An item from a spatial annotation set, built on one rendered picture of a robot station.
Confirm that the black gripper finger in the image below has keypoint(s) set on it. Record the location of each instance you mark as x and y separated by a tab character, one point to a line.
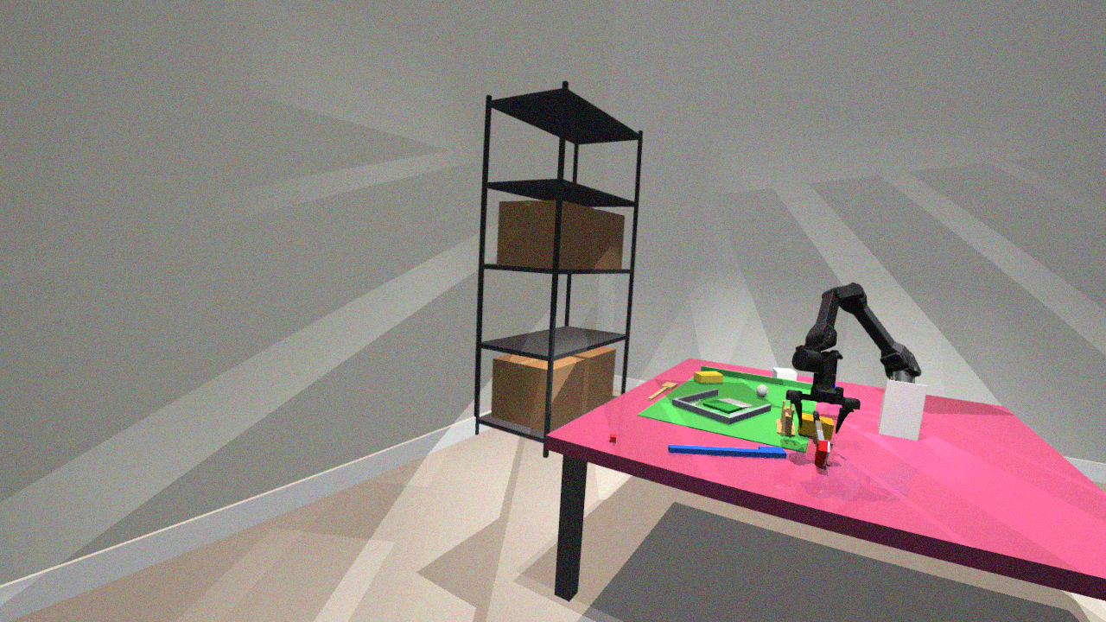
798	407
842	414

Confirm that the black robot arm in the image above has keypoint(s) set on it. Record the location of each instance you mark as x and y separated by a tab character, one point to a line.
899	363

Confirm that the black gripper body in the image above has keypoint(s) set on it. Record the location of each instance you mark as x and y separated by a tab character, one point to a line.
797	396

